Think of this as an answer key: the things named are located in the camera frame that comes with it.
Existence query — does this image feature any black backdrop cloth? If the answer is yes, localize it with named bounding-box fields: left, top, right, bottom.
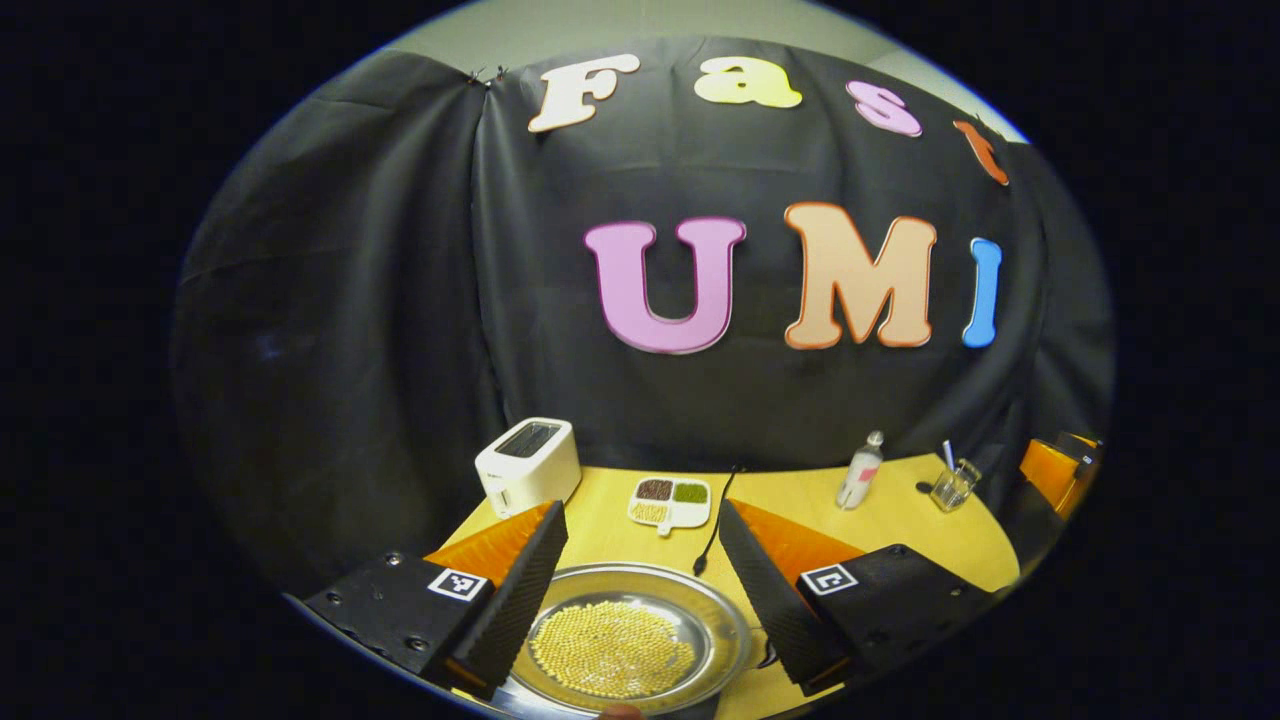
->
left=170, top=38, right=1116, bottom=601

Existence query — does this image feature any steel pot with black handles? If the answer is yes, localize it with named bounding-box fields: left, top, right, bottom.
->
left=489, top=561, right=784, bottom=720

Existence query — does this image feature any clear bottle with pink label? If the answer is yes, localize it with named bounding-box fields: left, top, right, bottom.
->
left=835, top=430, right=886, bottom=513

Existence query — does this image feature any white toaster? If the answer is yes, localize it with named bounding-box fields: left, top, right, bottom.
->
left=474, top=416, right=584, bottom=520

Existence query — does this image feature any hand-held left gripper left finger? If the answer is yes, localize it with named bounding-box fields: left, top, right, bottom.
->
left=300, top=500, right=569, bottom=701

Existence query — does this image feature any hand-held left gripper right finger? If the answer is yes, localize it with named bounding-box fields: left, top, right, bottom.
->
left=718, top=498, right=1001, bottom=698

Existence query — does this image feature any white divided dish of beans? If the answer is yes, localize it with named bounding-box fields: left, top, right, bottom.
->
left=626, top=476, right=713, bottom=539

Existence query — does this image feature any wire mesh holder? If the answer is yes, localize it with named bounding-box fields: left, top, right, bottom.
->
left=929, top=458, right=984, bottom=514

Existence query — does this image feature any black power cable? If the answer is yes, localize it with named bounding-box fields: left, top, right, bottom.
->
left=691, top=464, right=747, bottom=579

